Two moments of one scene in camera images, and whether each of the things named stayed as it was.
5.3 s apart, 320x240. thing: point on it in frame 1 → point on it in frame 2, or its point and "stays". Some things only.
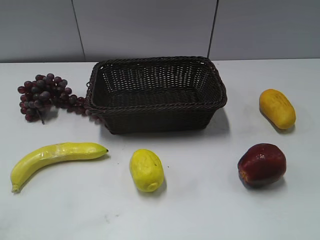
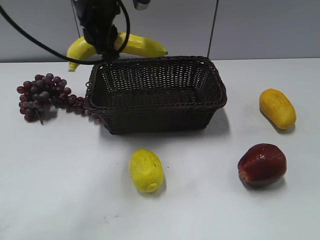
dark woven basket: (156, 93) stays
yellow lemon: (147, 169) stays
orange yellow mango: (277, 108) stays
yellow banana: (47, 153) → (79, 49)
